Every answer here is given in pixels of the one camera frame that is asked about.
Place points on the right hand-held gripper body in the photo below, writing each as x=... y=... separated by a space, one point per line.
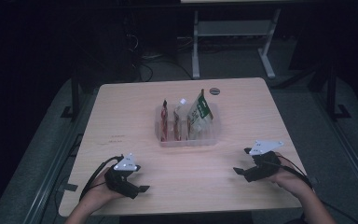
x=264 y=169

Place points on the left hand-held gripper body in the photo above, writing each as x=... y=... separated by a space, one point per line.
x=119 y=183

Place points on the clear plastic container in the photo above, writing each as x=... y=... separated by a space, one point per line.
x=205 y=141

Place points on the red and black snack packet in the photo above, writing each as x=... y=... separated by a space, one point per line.
x=164 y=121

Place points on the green-topped food pouch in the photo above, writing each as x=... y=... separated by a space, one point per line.
x=199 y=115

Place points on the red-topped spouted food pouch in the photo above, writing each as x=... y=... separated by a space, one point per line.
x=177 y=121

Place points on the person's left hand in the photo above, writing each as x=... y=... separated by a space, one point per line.
x=98 y=194

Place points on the person's right hand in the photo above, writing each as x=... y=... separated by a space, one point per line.
x=292 y=180

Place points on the person's dark clothing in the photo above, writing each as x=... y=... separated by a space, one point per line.
x=186 y=218

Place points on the black metal stand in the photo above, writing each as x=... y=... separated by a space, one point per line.
x=332 y=93
x=75 y=93

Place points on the white metal desk frame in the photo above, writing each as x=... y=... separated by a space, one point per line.
x=233 y=28

